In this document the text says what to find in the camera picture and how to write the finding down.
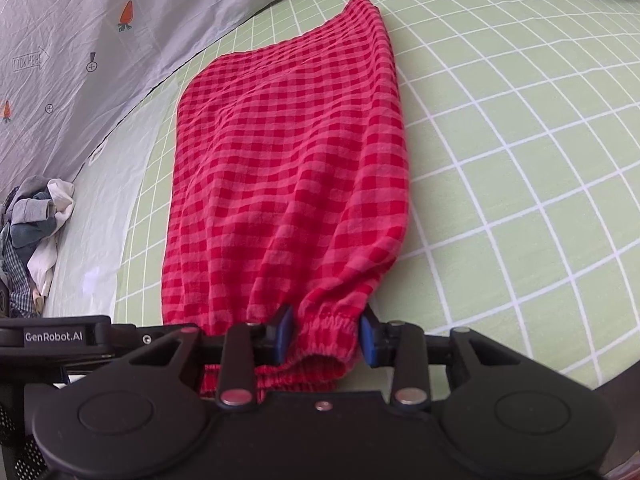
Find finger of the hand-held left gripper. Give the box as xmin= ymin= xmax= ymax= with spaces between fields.
xmin=110 ymin=324 xmax=171 ymax=349

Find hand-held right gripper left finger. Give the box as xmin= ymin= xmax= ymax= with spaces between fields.
xmin=118 ymin=304 xmax=295 ymax=409

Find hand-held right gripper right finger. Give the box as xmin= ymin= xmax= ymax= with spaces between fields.
xmin=358 ymin=305 xmax=527 ymax=409

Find red checked pants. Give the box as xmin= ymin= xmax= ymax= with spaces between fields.
xmin=161 ymin=0 xmax=412 ymax=402

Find pile of mixed clothes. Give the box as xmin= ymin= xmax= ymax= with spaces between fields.
xmin=0 ymin=176 xmax=77 ymax=319

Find white bed sheet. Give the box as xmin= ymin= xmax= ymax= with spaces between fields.
xmin=39 ymin=94 xmax=177 ymax=319

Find grey printed hanging sheet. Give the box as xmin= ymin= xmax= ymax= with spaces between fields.
xmin=0 ymin=0 xmax=347 ymax=197

